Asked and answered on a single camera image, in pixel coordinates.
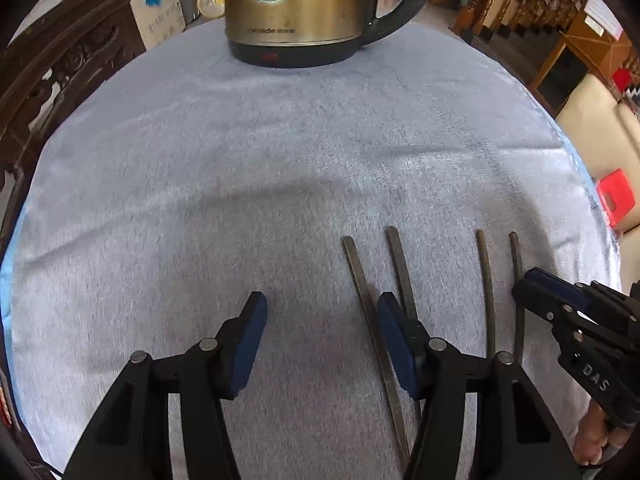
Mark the light blue under cloth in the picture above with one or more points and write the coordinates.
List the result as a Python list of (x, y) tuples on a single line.
[(595, 180)]

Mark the white round fan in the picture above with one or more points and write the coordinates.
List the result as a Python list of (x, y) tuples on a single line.
[(210, 1)]

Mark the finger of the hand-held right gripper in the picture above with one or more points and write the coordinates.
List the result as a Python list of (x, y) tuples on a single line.
[(555, 280), (540, 302)]

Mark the carved dark wooden chair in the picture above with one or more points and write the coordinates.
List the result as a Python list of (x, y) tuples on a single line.
[(65, 60)]

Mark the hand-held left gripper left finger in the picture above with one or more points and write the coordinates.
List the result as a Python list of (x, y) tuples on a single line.
[(245, 350)]

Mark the red child chair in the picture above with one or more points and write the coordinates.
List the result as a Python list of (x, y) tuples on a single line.
[(615, 200)]

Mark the white cardboard box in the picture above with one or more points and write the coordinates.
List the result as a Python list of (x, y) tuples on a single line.
[(155, 5)]

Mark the dark wooden chopstick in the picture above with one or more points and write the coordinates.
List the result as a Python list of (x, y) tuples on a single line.
[(400, 270), (367, 310), (487, 285), (515, 255)]

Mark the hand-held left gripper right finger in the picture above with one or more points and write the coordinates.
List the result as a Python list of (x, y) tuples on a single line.
[(397, 350)]

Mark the person's right hand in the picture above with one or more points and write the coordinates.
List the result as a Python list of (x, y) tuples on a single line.
[(592, 435)]

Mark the beige leather sofa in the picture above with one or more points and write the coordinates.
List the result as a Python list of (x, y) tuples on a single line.
[(600, 115)]

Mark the grey tablecloth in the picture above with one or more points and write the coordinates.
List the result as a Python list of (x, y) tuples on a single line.
[(250, 185)]

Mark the wooden stair railing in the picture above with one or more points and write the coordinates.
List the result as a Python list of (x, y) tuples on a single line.
[(520, 0)]

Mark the gold electric kettle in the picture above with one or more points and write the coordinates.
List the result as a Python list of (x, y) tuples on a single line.
[(300, 10)]

